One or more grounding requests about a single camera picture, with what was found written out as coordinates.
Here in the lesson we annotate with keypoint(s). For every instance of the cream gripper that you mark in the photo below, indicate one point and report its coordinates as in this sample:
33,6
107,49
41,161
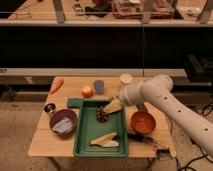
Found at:
113,106

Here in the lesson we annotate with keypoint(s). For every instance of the dark grape bunch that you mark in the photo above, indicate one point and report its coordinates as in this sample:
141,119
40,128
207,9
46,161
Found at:
101,115

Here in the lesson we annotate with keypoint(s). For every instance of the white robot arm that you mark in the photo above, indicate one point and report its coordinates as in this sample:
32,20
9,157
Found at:
157,91

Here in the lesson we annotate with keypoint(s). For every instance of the blue-grey cup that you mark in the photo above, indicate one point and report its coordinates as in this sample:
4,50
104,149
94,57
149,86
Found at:
98,86

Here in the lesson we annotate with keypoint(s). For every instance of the white paper cup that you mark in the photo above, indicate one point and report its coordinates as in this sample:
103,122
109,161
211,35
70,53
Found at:
125,79

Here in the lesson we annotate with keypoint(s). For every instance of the black remote control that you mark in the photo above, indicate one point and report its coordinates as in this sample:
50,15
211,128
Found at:
142,107

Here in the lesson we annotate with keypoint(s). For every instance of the orange apple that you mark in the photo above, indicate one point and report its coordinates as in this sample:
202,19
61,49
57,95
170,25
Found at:
87,92

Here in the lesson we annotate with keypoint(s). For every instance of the orange bowl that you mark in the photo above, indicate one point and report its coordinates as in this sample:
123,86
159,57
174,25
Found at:
143,122

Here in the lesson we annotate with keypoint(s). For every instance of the green plastic tray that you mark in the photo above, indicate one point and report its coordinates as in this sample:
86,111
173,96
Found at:
89,128

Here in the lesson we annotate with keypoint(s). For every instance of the green sponge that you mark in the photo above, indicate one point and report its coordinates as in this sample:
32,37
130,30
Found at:
74,103

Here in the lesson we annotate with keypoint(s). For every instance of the wooden table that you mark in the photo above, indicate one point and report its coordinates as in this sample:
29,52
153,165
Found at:
46,144

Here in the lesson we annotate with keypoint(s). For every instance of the white cloth in bowl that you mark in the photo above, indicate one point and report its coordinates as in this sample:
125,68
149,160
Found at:
63,126

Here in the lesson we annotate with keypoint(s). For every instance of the purple bowl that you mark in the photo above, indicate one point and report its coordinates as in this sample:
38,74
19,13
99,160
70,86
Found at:
61,114

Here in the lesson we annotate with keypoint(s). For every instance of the orange carrot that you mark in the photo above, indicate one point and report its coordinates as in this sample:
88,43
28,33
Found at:
56,86

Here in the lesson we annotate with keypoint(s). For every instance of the small dark round tin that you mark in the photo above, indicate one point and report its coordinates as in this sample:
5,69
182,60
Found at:
49,108

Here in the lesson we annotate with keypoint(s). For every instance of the black box on shelf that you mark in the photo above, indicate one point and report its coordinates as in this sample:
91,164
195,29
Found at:
199,69

